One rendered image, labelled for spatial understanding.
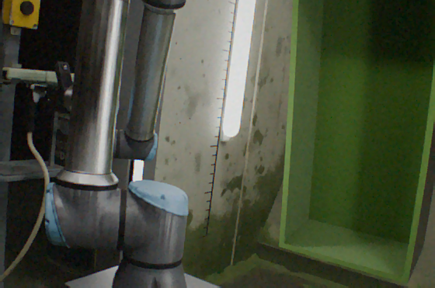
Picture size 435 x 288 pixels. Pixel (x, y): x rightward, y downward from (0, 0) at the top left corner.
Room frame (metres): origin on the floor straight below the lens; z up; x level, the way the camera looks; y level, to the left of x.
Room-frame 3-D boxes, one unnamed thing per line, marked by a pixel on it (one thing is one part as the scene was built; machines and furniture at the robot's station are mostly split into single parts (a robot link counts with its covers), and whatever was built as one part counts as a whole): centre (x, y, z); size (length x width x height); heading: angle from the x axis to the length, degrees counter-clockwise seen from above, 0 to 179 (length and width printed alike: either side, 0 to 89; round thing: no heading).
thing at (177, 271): (1.15, 0.13, 0.69); 0.19 x 0.19 x 0.10
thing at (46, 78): (1.71, 0.60, 1.05); 0.49 x 0.05 x 0.23; 147
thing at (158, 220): (1.14, 0.14, 0.83); 0.17 x 0.15 x 0.18; 104
